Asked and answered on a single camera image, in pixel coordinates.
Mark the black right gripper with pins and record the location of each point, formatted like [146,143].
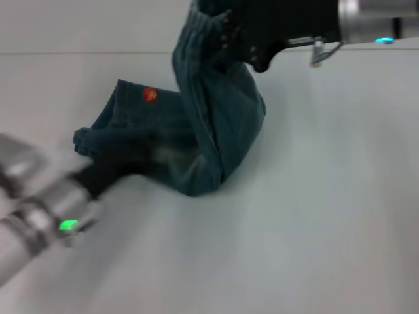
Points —
[288,19]

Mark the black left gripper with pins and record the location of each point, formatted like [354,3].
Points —
[108,170]

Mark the blue denim shorts with print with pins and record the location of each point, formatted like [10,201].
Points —
[222,131]

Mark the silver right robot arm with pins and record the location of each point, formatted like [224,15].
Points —
[366,19]

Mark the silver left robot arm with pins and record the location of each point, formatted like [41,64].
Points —
[32,225]

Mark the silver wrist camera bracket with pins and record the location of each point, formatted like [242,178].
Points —
[316,52]

